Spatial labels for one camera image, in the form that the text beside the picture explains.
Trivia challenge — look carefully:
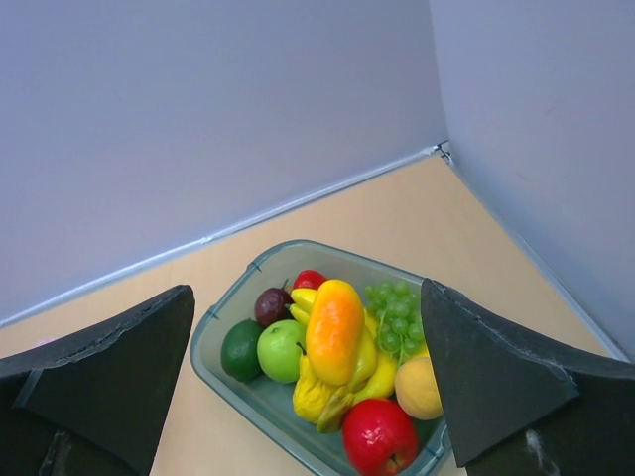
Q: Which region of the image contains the yellow pear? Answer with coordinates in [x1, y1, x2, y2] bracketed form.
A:
[293, 342, 334, 423]

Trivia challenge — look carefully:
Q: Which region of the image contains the yellow starfruit piece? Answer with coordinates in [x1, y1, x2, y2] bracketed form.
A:
[316, 387, 354, 434]

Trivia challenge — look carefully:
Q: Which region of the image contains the dark purple passion fruit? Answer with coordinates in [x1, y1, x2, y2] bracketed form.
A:
[254, 288, 293, 328]

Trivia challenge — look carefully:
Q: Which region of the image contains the red wax apple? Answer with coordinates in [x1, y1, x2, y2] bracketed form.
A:
[293, 269, 327, 290]

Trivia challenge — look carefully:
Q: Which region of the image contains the orange yellow mango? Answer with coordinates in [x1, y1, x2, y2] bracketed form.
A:
[306, 280, 365, 387]

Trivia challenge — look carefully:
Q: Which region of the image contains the dark green lime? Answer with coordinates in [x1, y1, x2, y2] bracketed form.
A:
[220, 319, 263, 383]

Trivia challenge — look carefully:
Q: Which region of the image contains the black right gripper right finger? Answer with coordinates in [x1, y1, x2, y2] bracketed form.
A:
[421, 279, 634, 475]

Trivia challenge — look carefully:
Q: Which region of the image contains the light green apple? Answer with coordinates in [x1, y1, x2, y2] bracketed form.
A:
[257, 319, 306, 384]

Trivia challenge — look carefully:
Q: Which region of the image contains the yellow banana bunch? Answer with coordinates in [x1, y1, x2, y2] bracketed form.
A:
[289, 288, 398, 404]

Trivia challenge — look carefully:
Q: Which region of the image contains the green grape bunch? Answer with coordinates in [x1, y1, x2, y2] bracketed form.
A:
[364, 280, 427, 364]

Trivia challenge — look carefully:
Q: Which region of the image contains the teal plastic fruit tray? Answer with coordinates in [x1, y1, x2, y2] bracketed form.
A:
[190, 240, 450, 475]

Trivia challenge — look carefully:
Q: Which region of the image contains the pale orange peach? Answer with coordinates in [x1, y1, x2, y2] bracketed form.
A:
[395, 356, 444, 420]

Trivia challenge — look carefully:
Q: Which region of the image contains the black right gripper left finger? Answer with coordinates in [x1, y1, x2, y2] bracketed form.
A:
[1, 285, 194, 475]

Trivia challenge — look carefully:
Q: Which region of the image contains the pink plastic bag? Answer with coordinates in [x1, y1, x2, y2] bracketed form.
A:
[36, 338, 56, 346]

